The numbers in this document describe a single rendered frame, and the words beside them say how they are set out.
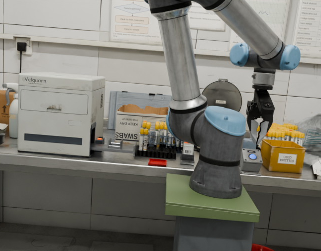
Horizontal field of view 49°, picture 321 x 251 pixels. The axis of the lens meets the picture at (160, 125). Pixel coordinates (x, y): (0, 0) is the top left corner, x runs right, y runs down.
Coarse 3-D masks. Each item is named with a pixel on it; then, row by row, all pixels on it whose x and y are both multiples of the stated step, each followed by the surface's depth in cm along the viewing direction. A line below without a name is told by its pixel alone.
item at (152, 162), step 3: (150, 159) 136; (153, 159) 136; (156, 159) 136; (159, 159) 136; (162, 159) 136; (150, 162) 133; (153, 162) 134; (156, 162) 134; (159, 162) 134; (162, 162) 135; (165, 162) 133; (153, 165) 130; (156, 165) 130; (159, 165) 130; (162, 165) 130; (165, 165) 130
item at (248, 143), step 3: (246, 138) 144; (249, 138) 145; (243, 141) 141; (246, 141) 141; (249, 141) 141; (252, 141) 141; (243, 144) 142; (246, 144) 142; (249, 144) 142; (252, 144) 142; (255, 144) 142; (243, 147) 142; (246, 147) 142; (249, 147) 142; (252, 147) 142; (255, 147) 142
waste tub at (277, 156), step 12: (264, 144) 142; (276, 144) 146; (288, 144) 146; (264, 156) 141; (276, 156) 134; (288, 156) 134; (300, 156) 134; (276, 168) 135; (288, 168) 135; (300, 168) 135
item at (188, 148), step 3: (186, 144) 137; (189, 144) 137; (192, 144) 137; (183, 147) 137; (186, 147) 136; (189, 147) 136; (192, 147) 136; (183, 150) 136; (186, 150) 136; (189, 150) 136; (192, 150) 136; (183, 153) 137; (186, 153) 136; (189, 153) 136; (192, 153) 136
